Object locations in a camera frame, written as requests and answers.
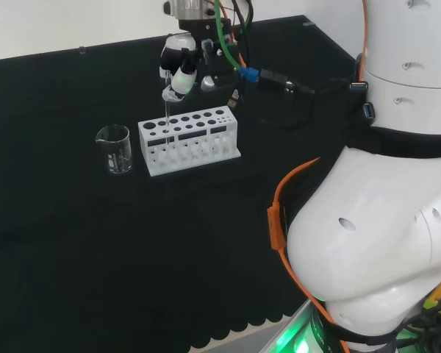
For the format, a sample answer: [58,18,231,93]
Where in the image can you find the blue cable plug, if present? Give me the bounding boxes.
[239,66,261,84]

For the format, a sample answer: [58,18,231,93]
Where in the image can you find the black bench cloth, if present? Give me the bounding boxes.
[0,14,357,350]

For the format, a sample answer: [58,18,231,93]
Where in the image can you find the looping black cable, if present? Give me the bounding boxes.
[240,86,317,130]

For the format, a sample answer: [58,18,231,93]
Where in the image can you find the silver domed wrist camera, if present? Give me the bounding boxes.
[199,38,240,93]

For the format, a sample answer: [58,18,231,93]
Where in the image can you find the green cable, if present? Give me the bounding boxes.
[213,0,243,71]

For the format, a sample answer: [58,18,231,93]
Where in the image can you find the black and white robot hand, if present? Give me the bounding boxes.
[158,32,203,104]

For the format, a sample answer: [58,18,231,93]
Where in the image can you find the thick black cable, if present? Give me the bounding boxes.
[286,77,357,97]

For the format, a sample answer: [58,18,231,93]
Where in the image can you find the clear glass rod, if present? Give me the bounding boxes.
[164,71,171,148]

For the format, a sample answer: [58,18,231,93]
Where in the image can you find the thin black cable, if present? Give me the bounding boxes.
[238,0,254,69]

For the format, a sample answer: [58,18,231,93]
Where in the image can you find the white test tube rack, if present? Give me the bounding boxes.
[137,105,243,178]

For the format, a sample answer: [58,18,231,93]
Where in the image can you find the orange cable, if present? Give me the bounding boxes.
[267,0,370,353]

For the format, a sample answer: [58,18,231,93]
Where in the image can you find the clear glass beaker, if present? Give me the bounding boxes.
[94,124,134,175]

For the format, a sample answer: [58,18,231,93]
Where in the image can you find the black adapter box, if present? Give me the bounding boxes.
[259,68,290,91]

